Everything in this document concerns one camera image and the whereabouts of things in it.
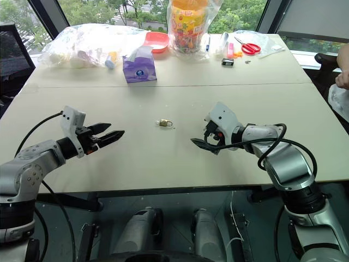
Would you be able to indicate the black table frame bar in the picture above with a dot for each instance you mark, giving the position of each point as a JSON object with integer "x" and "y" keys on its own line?
{"x": 71, "y": 202}

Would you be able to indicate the red plastic tray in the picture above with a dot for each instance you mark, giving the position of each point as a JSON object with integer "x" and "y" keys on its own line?
{"x": 156, "y": 41}

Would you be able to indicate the small black box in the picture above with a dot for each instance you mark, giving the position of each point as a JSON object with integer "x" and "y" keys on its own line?
{"x": 228, "y": 62}

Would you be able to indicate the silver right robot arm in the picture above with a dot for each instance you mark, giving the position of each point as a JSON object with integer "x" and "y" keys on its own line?
{"x": 289, "y": 161}

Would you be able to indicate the person bare forearm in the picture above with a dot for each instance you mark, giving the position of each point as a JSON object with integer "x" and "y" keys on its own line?
{"x": 344, "y": 54}

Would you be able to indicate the flat clear plastic bag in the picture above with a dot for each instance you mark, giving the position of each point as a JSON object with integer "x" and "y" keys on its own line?
{"x": 270, "y": 45}

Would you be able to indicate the dark window frame post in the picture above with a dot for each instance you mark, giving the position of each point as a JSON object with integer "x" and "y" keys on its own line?
{"x": 265, "y": 15}
{"x": 49, "y": 16}

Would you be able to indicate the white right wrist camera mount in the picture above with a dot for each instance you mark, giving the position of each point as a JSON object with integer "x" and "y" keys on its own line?
{"x": 225, "y": 117}

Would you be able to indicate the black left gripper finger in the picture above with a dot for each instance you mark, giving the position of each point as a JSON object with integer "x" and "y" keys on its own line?
{"x": 113, "y": 136}
{"x": 102, "y": 127}

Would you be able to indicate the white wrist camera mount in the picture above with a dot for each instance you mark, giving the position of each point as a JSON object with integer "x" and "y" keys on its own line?
{"x": 71, "y": 117}
{"x": 225, "y": 117}

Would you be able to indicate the black office chair armrest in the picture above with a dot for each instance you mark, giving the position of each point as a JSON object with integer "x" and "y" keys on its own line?
{"x": 325, "y": 61}

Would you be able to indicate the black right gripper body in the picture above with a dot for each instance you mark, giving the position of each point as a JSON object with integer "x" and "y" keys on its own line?
{"x": 214, "y": 133}

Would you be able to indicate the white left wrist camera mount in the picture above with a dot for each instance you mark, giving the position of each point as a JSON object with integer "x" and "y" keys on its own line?
{"x": 71, "y": 117}

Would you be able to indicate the large clear plastic bag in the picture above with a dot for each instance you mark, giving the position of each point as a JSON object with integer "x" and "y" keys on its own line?
{"x": 79, "y": 45}

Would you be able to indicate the person bare hand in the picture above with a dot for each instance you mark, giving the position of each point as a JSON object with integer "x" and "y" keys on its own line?
{"x": 343, "y": 79}

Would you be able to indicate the white crumpled plastic bag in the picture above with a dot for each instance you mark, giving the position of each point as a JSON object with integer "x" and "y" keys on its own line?
{"x": 339, "y": 101}

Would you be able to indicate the blue white pen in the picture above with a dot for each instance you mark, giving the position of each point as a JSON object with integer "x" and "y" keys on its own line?
{"x": 208, "y": 43}

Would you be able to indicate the purple tissue box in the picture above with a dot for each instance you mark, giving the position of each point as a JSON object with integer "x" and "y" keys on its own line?
{"x": 139, "y": 69}

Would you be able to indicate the black mesh office chair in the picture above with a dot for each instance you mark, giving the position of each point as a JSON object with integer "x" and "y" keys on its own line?
{"x": 13, "y": 60}

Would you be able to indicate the colourful container in clear bag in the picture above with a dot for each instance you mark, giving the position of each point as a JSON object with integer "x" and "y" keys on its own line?
{"x": 188, "y": 27}

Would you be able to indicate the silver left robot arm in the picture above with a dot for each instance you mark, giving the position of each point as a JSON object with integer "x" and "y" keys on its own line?
{"x": 26, "y": 169}

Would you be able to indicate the small brass padlock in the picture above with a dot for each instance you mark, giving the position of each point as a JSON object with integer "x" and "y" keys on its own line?
{"x": 164, "y": 123}

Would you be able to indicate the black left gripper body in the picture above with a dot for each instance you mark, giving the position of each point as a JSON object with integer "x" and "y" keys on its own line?
{"x": 88, "y": 140}

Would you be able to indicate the small blue yellow bottle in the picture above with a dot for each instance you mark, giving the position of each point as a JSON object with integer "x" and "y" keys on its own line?
{"x": 110, "y": 61}

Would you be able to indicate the grey rounded housing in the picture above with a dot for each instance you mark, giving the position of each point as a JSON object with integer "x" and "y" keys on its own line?
{"x": 208, "y": 234}
{"x": 139, "y": 232}

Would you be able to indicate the small orange plastic piece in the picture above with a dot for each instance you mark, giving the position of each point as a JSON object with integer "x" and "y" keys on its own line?
{"x": 238, "y": 54}

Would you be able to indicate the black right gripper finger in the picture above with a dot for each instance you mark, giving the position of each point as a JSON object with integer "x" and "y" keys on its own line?
{"x": 214, "y": 151}
{"x": 201, "y": 142}

